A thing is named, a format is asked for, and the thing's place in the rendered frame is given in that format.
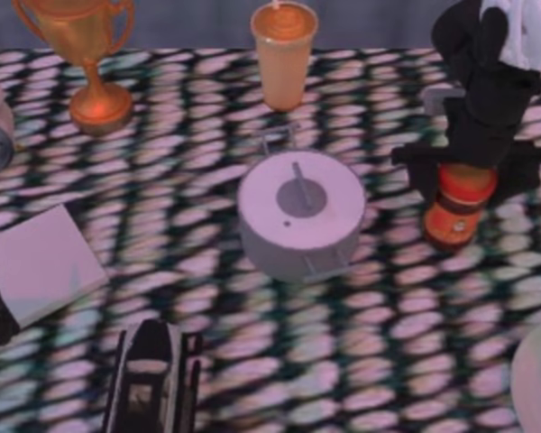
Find red-lidded jar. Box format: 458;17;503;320
422;162;500;254

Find white kitchen pot with lid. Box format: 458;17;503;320
235;125;368;285

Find orange cup with lid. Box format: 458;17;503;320
250;0;319;113

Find white plate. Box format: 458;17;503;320
509;314;541;433

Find orange trophy cup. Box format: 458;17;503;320
10;0;137;137

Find white book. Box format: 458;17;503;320
0;202;111;331

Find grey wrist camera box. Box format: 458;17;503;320
420;85;469;119

